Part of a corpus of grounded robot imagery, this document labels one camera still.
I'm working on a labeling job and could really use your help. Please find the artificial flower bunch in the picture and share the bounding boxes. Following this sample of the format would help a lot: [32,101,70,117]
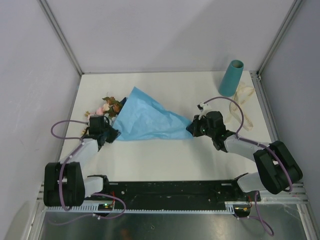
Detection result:
[84,96,127,125]

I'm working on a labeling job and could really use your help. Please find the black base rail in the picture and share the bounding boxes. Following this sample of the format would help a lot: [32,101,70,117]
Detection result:
[87,179,255,213]

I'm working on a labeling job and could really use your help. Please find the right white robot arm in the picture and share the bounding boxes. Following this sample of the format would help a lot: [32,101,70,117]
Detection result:
[186,111,303,201]

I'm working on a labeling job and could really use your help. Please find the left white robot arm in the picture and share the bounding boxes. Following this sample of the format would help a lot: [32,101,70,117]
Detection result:
[43,115,121,211]

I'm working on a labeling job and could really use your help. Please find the cream printed ribbon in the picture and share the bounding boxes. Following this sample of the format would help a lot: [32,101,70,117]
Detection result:
[224,81,255,132]

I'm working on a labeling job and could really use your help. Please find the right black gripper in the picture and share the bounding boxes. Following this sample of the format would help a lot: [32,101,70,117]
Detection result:
[186,114,215,138]

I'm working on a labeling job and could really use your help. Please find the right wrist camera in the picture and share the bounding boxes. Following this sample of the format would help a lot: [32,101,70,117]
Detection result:
[197,102,212,119]

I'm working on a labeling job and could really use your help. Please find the teal conical vase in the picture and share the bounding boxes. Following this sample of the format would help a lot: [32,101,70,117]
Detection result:
[218,59,244,97]

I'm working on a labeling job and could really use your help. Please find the aluminium frame rails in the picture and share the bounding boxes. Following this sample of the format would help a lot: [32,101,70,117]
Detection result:
[37,0,320,240]

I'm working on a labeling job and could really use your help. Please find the blue wrapping paper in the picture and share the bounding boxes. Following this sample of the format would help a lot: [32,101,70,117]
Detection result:
[112,87,193,141]

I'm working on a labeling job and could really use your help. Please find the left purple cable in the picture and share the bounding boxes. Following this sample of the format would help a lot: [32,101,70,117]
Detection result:
[51,119,90,212]

